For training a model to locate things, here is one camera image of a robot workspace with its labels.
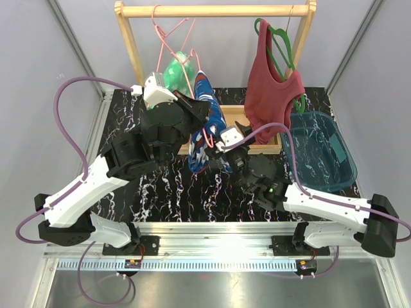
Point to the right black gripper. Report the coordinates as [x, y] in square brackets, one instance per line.
[213, 153]

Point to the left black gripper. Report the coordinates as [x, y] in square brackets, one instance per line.
[198, 110]

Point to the blue red white trousers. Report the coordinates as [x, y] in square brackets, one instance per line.
[207, 137]

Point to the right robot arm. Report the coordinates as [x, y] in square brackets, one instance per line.
[371, 224]

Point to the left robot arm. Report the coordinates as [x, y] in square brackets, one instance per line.
[152, 144]

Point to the green tie-dye trousers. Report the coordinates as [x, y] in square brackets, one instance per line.
[174, 77]

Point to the green plastic hanger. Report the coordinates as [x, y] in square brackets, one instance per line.
[282, 57]

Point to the maroon tank top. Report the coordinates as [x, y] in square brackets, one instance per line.
[269, 98]

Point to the teal transparent plastic basin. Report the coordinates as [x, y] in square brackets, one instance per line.
[323, 160]

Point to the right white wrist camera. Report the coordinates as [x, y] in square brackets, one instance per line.
[229, 138]

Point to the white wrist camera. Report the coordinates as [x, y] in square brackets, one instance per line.
[153, 91]
[229, 138]

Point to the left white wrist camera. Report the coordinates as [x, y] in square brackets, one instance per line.
[153, 91]

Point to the aluminium mounting rail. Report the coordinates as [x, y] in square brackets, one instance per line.
[237, 247]

